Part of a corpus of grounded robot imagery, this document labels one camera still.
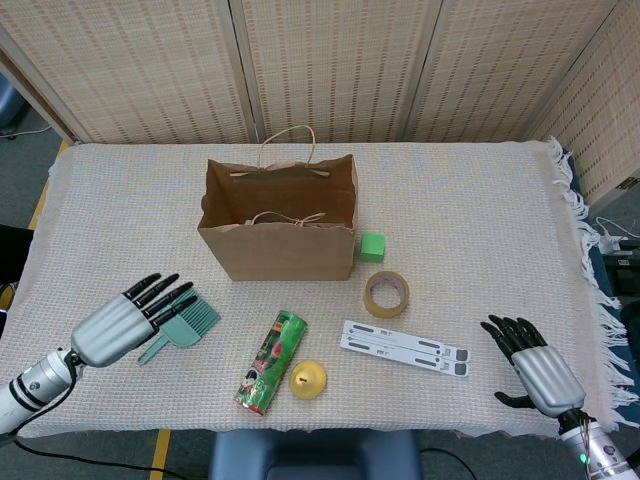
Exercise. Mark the green cube block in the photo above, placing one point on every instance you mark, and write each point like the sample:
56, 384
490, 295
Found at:
372, 247

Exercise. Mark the clear packing tape roll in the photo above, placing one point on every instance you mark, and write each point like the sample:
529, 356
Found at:
371, 305

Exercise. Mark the beige woven tablecloth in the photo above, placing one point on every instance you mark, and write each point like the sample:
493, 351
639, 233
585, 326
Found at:
450, 200

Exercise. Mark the green chips can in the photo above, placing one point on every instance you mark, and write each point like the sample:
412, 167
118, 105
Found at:
270, 360

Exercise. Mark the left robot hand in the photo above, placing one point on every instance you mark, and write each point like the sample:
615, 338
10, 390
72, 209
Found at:
107, 330

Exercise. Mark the white power strip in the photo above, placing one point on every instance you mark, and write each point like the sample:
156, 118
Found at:
612, 245

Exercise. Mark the woven folding screen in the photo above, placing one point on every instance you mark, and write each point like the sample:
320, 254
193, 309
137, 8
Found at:
350, 60

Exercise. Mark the white folded laptop stand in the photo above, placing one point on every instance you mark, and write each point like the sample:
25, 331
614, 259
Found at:
400, 345

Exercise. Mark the black chair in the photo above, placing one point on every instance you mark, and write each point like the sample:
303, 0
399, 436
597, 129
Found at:
12, 255

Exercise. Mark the brown paper bag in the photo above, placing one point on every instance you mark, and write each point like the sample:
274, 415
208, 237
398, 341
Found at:
285, 255

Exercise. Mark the yellow pear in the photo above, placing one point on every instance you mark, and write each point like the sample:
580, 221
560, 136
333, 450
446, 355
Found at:
309, 381

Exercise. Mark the black equipment box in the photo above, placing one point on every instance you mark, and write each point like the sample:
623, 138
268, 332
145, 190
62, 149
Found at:
625, 280

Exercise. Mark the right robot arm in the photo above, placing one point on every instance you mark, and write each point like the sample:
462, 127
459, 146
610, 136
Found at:
600, 450

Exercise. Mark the blue robot base seat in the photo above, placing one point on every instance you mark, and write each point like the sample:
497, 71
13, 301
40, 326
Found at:
315, 455

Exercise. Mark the teal plastic comb brush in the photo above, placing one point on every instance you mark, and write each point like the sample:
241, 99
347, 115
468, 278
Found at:
185, 332

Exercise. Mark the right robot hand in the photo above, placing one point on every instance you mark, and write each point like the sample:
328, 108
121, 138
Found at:
547, 380

